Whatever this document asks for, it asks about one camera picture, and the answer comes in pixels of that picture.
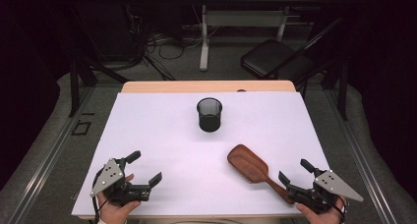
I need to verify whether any brown wooden hairbrush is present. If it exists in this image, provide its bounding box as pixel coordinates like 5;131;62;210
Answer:
226;143;295;205

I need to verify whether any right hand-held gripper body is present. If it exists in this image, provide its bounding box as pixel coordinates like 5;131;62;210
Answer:
287;170;364;215

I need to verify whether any bundle of floor cables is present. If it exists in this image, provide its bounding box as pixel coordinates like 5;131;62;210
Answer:
126;4;219;81

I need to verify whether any person's right hand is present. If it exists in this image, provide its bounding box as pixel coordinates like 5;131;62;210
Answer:
295;194;347;224

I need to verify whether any white-framed wooden desk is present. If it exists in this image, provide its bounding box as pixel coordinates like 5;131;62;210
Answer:
180;0;330;72

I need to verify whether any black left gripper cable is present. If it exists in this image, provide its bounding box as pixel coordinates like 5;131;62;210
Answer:
91;169;109;224

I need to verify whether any black metal stand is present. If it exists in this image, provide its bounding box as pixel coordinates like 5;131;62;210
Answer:
323;58;349;121
67;56;130;118

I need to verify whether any light wooden table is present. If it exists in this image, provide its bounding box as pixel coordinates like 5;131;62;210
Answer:
73;80;345;224

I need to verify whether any person's left hand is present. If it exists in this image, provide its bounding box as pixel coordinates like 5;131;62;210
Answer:
96;173;143;224

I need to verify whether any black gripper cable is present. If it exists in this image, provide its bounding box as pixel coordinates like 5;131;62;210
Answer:
333;194;348;224
91;169;109;224

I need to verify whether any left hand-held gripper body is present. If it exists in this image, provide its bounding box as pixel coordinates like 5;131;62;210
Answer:
89;157;152;207

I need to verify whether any black folding chair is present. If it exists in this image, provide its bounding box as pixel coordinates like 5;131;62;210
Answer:
240;17;345;81

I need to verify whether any black mesh cup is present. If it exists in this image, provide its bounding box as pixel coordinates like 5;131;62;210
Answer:
196;97;223;134

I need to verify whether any white table board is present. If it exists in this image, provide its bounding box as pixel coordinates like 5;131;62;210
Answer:
71;91;347;218

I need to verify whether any black horizontal frame bar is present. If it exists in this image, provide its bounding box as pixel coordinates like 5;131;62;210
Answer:
55;0;362;5

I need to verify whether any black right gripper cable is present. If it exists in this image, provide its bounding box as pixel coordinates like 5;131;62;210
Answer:
333;194;348;224

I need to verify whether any metal floor rail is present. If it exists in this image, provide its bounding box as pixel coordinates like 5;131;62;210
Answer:
6;85;96;224
323;89;399;224

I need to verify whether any black tape square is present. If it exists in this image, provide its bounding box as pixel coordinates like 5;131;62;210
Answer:
71;120;92;137

